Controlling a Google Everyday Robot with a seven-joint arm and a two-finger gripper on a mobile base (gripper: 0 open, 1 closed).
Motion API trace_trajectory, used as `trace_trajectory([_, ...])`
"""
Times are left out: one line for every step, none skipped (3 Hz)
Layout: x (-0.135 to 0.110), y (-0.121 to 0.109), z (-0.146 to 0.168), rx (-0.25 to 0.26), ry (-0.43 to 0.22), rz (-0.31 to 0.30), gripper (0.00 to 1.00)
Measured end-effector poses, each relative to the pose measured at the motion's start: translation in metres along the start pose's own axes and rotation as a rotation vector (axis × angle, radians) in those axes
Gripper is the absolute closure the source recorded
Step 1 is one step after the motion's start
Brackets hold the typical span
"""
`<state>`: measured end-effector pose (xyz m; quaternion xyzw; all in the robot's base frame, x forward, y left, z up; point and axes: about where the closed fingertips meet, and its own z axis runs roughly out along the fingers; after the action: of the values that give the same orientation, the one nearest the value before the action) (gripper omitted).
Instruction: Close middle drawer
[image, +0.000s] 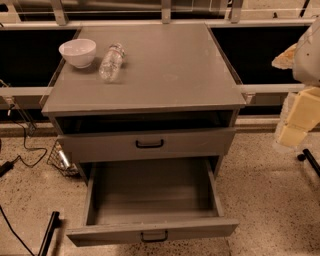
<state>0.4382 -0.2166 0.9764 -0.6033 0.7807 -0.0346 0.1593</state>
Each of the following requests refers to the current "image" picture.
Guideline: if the grey top drawer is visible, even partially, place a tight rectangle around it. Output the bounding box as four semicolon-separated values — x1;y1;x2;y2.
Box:
58;128;235;163

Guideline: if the black left base leg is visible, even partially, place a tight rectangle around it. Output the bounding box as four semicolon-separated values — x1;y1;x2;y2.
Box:
38;211;60;256

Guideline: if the white bowl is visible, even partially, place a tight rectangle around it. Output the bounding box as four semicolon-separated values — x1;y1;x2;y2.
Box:
59;39;96;68

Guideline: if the grey drawer cabinet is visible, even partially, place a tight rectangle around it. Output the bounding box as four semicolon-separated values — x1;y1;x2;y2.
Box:
43;24;244;179

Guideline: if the black right base leg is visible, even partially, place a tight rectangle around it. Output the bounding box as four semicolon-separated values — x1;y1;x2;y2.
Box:
297;149;320;177

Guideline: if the clear plastic water bottle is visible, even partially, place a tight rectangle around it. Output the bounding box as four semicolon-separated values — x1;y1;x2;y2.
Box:
99;43;125;83

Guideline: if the metal railing frame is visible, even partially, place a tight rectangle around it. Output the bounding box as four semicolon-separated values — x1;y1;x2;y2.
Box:
0;0;320;134

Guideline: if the grey drawer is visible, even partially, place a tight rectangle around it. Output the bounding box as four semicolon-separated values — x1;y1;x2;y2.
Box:
58;128;235;163
67;157;239;246

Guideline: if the black cable on floor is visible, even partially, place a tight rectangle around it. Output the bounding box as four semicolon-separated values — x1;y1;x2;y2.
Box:
0;103;48;178

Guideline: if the wire mesh basket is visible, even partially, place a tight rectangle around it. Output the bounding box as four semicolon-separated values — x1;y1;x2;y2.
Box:
47;141;79;177

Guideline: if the black base leg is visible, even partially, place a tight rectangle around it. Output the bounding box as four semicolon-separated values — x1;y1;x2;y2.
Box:
38;211;60;256
297;149;320;177

